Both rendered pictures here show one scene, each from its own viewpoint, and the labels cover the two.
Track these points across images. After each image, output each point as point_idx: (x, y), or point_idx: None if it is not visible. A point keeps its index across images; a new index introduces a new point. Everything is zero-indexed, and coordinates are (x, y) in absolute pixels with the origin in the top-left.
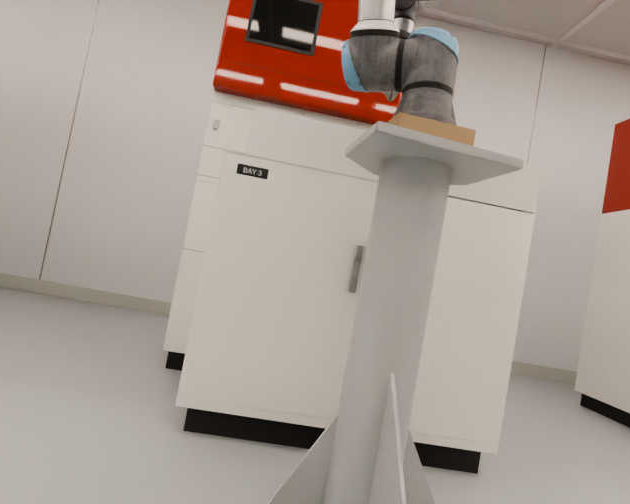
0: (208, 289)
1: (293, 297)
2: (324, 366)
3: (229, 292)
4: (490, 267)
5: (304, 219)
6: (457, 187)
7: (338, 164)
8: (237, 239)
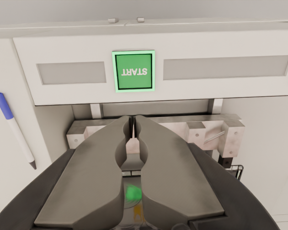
0: (243, 18)
1: (183, 19)
2: (147, 19)
3: (228, 18)
4: None
5: (206, 21)
6: None
7: (202, 26)
8: (252, 18)
